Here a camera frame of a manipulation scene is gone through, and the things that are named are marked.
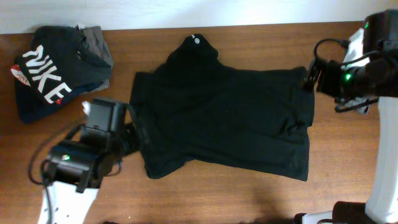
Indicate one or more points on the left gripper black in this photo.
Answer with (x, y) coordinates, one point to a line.
(136, 142)

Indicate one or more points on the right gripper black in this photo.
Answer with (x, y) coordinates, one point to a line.
(328, 69)

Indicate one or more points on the black t-shirt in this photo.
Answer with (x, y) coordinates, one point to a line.
(196, 108)

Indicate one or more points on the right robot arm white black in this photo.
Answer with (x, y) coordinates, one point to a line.
(366, 76)

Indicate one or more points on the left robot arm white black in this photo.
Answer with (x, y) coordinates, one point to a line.
(74, 169)

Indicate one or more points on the black Nike shirt folded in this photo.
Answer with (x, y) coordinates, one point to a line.
(57, 63)

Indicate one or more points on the grey folded garment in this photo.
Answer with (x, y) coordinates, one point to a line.
(98, 43)

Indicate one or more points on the navy folded garment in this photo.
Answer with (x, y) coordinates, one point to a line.
(30, 108)

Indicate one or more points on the red white folded garment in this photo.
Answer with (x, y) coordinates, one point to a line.
(18, 76)

